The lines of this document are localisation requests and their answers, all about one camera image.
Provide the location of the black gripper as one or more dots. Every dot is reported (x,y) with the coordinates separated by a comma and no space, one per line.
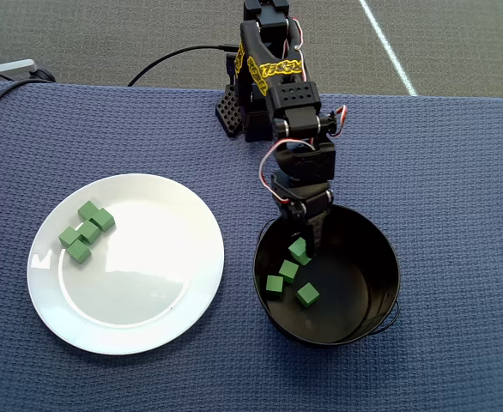
(311,202)

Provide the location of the small green cube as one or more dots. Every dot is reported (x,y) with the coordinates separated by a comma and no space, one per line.
(307,294)
(102,219)
(87,210)
(298,250)
(68,236)
(78,251)
(289,270)
(274,286)
(89,232)

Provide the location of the black metal bucket container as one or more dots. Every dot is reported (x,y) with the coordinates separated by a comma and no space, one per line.
(346,309)

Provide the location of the white round plate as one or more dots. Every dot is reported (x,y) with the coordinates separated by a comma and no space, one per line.
(140,300)

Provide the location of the blue woven table mat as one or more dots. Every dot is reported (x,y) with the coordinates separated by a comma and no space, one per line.
(449,214)

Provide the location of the white floor tape line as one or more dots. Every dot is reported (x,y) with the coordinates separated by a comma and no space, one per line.
(389,47)

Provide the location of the black caster wheel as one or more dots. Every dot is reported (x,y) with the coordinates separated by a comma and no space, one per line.
(43,76)

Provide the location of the grey metal chair leg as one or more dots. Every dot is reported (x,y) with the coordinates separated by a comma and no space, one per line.
(15,66)

